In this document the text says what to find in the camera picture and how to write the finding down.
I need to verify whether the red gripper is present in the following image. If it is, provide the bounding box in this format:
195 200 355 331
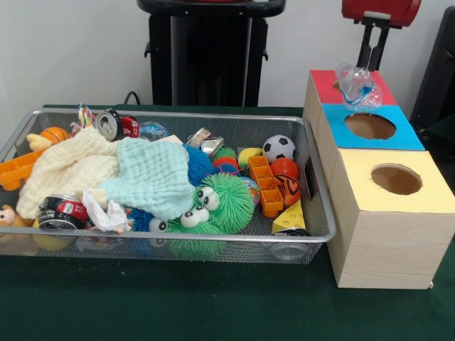
342 0 422 72

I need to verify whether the crushed clear plastic bottle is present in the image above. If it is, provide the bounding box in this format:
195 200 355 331
334 63 383 112

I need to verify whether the small green spiky ball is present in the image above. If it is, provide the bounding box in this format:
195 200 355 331
166 207 221 260

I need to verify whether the small soccer ball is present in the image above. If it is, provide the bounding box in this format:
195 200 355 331
263 135 296 164

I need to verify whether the shallow clear mesh bin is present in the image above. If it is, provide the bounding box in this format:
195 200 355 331
0 108 337 265

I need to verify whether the cream muslin cloth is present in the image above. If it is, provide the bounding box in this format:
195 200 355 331
16 128 122 220

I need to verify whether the red and black soda can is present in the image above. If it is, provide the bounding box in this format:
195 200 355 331
38 195 90 231

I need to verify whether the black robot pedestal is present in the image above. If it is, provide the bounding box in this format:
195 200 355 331
144 11 269 107

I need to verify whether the blue spiky rubber ball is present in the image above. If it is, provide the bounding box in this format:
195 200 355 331
185 144 215 187

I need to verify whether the large green spiky ball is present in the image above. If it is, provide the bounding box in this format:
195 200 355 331
196 170 255 234

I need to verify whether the wooden box with three holes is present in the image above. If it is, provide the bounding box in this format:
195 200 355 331
304 69 455 290

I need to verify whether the mint green muslin cloth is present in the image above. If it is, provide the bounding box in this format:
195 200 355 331
100 136 196 221

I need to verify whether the small red ball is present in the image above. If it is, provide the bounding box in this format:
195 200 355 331
270 157 300 180

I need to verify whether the orange toy block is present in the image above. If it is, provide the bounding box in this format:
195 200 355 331
248 155 285 217

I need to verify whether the yellow cheese wedge toy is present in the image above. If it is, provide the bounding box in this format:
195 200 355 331
272 199 307 235

